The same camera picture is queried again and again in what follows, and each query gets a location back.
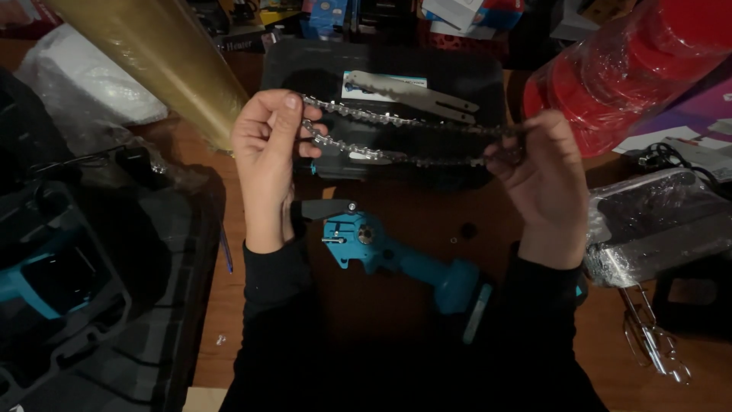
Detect person's right hand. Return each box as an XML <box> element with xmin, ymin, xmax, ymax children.
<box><xmin>484</xmin><ymin>110</ymin><xmax>590</xmax><ymax>270</ymax></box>

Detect person's left hand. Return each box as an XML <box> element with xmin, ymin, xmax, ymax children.
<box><xmin>231</xmin><ymin>89</ymin><xmax>329</xmax><ymax>254</ymax></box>

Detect metal saw chain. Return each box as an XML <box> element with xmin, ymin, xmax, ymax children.
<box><xmin>300</xmin><ymin>94</ymin><xmax>527</xmax><ymax>168</ymax></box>

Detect black plastic tool case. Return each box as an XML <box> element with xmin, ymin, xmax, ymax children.
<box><xmin>260</xmin><ymin>38</ymin><xmax>509</xmax><ymax>190</ymax></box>

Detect stack of red plastic plates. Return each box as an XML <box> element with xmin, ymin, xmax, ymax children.
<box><xmin>522</xmin><ymin>0</ymin><xmax>732</xmax><ymax>159</ymax></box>

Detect white paper sheet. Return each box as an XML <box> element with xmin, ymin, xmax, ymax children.
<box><xmin>612</xmin><ymin>125</ymin><xmax>732</xmax><ymax>183</ymax></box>

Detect plastic wrapped hand mixer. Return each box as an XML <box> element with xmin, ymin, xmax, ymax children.
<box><xmin>583</xmin><ymin>168</ymin><xmax>732</xmax><ymax>288</ymax></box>

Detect metal mixer beaters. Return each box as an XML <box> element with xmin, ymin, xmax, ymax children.
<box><xmin>618</xmin><ymin>284</ymin><xmax>692</xmax><ymax>385</ymax></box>

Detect black box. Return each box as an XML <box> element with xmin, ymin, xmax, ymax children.
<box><xmin>652</xmin><ymin>254</ymin><xmax>732</xmax><ymax>344</ymax></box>

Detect blue pen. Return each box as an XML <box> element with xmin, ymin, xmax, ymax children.
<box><xmin>220</xmin><ymin>222</ymin><xmax>234</xmax><ymax>275</ymax></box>

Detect gold film roll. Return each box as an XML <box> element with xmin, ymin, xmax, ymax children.
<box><xmin>43</xmin><ymin>0</ymin><xmax>250</xmax><ymax>153</ymax></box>

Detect white bubble wrap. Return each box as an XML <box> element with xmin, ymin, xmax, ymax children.
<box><xmin>14</xmin><ymin>23</ymin><xmax>169</xmax><ymax>151</ymax></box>

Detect open black tool case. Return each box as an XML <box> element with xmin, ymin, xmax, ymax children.
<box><xmin>0</xmin><ymin>69</ymin><xmax>227</xmax><ymax>412</ymax></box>

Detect metal chainsaw guide bar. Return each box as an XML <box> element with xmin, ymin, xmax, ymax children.
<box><xmin>345</xmin><ymin>70</ymin><xmax>480</xmax><ymax>125</ymax></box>

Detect teal mini chainsaw body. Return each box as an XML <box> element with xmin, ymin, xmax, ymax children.
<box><xmin>291</xmin><ymin>198</ymin><xmax>590</xmax><ymax>345</ymax></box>

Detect black cable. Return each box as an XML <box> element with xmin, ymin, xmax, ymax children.
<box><xmin>636</xmin><ymin>142</ymin><xmax>732</xmax><ymax>198</ymax></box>

